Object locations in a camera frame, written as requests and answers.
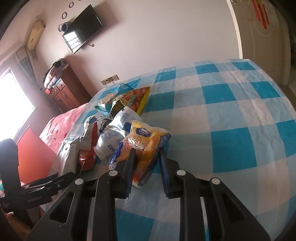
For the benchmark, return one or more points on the yellow tissue pack wrapper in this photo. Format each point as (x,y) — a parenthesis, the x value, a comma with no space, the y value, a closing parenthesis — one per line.
(146,140)

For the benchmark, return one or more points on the blue rabbit snack bag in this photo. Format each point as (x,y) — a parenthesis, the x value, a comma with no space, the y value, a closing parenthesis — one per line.
(106,99)

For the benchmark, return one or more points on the patterned curtain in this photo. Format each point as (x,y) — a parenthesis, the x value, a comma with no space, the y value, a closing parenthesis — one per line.
(23,61)

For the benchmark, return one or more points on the white air conditioner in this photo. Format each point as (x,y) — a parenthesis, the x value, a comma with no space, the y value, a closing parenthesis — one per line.
(35,35)

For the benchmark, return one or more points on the brown wooden cabinet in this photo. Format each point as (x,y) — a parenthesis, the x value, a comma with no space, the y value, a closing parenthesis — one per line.
(69,93)

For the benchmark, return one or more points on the yellow red snack bag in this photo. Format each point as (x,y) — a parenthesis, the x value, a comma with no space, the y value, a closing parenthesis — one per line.
(135,99)

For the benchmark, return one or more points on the white blue plastic wrapper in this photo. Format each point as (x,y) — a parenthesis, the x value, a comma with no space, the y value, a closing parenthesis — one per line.
(115,132)

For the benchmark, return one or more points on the blue white checkered cloth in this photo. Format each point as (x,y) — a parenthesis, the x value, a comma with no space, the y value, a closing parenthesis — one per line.
(228,119)

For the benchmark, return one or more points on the red chip bag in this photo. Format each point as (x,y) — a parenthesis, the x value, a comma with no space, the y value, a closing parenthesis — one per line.
(87,154)

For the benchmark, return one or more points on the window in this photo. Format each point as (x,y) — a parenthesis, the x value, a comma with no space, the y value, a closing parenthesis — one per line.
(16,108)

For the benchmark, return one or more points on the white door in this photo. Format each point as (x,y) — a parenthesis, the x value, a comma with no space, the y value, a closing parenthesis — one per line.
(270,48)

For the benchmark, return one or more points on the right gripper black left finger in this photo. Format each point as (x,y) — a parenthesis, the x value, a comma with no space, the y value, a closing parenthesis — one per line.
(86,209)

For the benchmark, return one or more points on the folded blankets pile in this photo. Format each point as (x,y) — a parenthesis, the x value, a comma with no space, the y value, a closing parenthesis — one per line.
(54,73)

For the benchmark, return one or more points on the blue wall ornament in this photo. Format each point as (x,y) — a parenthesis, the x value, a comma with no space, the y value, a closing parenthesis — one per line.
(64,26)

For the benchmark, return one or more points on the wall power outlet strip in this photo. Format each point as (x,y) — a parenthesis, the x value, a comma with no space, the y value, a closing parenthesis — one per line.
(110,80)

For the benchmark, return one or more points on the red door decoration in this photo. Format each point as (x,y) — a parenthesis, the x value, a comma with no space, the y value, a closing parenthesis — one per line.
(261,12)

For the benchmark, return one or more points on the pink printed bed sheet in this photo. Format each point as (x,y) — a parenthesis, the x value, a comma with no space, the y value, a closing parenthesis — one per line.
(58,127)

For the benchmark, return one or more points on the black wall television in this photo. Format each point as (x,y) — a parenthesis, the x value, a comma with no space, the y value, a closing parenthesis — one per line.
(82,29)

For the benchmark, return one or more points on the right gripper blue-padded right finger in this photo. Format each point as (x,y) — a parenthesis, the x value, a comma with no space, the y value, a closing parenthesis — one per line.
(208,209)

